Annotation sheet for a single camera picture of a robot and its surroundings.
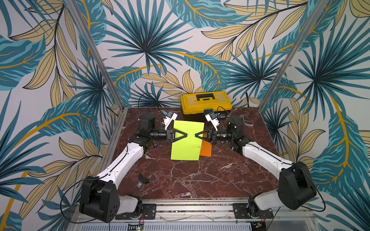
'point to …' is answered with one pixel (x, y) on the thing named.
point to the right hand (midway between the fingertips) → (196, 135)
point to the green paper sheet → (188, 148)
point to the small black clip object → (143, 179)
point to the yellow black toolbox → (193, 105)
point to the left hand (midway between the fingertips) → (185, 137)
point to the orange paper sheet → (205, 149)
